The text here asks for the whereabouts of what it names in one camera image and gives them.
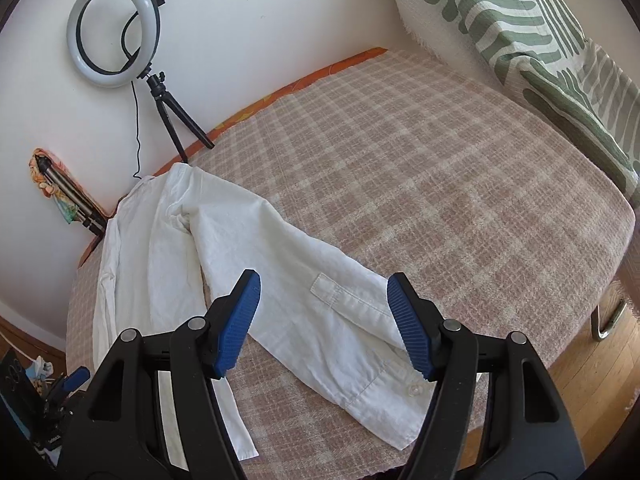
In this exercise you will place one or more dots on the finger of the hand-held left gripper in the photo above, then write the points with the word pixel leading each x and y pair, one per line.
pixel 75 379

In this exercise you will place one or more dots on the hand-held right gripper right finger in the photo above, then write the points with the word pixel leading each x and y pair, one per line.
pixel 407 320

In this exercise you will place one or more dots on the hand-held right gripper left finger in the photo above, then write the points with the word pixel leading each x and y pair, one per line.
pixel 240 320

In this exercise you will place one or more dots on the white shirt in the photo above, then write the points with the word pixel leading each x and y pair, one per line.
pixel 300 285

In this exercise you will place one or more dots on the crumpled white tissue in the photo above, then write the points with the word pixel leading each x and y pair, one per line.
pixel 40 370

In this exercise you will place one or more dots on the beige plaid blanket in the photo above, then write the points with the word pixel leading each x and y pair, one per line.
pixel 425 185

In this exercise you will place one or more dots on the grey folded tripod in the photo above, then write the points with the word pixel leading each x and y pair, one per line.
pixel 82 207

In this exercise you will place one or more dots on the metal bed leg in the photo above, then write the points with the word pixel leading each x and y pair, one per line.
pixel 602 332

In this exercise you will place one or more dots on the colourful floral cloth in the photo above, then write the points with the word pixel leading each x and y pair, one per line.
pixel 50 185

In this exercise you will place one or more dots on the green leaf patterned cushion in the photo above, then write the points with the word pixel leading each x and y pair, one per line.
pixel 500 10

